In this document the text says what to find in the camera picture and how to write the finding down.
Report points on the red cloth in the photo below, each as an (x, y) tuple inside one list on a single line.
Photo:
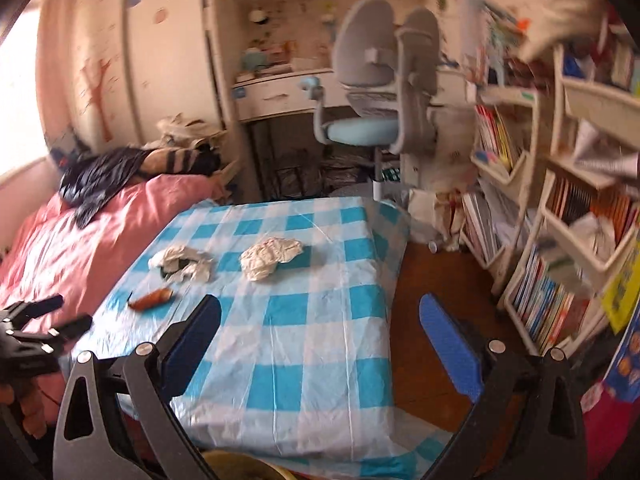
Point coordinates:
[(610, 435)]

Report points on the teal round object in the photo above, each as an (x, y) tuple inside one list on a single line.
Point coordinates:
[(254, 60)]

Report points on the row of colourful thin books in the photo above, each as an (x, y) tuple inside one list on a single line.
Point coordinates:
[(545, 305)]

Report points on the black shiny jacket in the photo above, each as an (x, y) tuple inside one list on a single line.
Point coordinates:
[(100, 175)]

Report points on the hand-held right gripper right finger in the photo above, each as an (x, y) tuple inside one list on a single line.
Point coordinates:
[(450, 347)]

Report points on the small metal can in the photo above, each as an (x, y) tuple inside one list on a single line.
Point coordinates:
[(434, 246)]

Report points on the window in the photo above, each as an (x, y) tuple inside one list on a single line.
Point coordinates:
[(17, 100)]

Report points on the row of red-spined books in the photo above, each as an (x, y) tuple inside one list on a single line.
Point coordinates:
[(492, 135)]

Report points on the small white tissue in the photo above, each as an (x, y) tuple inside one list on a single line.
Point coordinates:
[(195, 267)]

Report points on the beige canvas backpack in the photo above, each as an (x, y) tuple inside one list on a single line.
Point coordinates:
[(185, 130)]

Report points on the pink bed blanket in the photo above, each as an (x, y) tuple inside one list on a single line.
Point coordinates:
[(75, 255)]

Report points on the pink curtain with blue print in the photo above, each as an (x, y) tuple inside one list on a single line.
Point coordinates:
[(60, 110)]

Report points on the cream cloth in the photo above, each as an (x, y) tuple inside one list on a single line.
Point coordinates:
[(565, 15)]

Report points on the cream tote bag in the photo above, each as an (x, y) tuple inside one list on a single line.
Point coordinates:
[(452, 140)]

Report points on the white desk with drawers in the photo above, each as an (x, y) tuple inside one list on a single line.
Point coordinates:
[(270, 95)]

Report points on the pile of bags under desk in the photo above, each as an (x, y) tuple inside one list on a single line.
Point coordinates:
[(320, 175)]

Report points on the person's left hand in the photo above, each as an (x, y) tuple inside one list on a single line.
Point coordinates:
[(32, 410)]

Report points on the wardrobe with tree decoration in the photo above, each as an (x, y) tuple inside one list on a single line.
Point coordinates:
[(150, 60)]

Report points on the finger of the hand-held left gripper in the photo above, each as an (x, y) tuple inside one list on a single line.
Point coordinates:
[(70, 327), (35, 307)]

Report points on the large white paper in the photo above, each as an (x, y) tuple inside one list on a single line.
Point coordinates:
[(267, 257)]

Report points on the stack of large picture books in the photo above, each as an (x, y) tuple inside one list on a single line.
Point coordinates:
[(492, 35)]

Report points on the white book rack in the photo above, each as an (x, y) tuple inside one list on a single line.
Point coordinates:
[(520, 170)]

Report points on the yellow-green book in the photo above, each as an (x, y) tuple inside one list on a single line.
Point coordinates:
[(622, 295)]

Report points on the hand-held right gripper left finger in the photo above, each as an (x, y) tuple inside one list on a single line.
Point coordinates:
[(192, 342)]

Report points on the grey and blue desk chair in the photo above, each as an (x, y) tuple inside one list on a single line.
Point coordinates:
[(370, 50)]

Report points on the blue checkered plastic tablecloth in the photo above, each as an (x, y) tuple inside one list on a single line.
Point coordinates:
[(300, 360)]

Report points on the orange-brown snack wrapper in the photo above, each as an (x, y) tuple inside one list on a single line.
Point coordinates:
[(150, 299)]

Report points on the tan striped cloth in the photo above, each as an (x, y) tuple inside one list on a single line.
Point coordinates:
[(170, 160)]

